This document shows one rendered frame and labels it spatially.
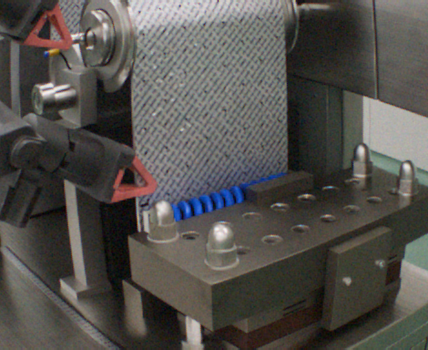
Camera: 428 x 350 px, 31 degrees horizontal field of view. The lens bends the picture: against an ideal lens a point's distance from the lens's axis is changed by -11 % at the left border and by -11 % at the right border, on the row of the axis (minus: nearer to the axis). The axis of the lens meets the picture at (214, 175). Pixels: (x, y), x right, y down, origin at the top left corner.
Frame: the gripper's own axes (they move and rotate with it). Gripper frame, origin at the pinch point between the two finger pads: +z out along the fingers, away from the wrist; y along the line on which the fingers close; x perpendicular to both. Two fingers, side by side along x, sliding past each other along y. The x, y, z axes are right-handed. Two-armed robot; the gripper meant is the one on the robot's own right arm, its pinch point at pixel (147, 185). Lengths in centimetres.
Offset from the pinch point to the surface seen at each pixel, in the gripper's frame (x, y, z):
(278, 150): 10.1, 0.2, 17.4
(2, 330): -26.0, -4.2, -11.7
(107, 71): 10.8, -4.1, -9.4
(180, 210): -1.3, 1.6, 4.8
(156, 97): 9.8, 0.3, -4.1
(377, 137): 52, -196, 274
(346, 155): 15, -13, 46
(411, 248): 5, -109, 221
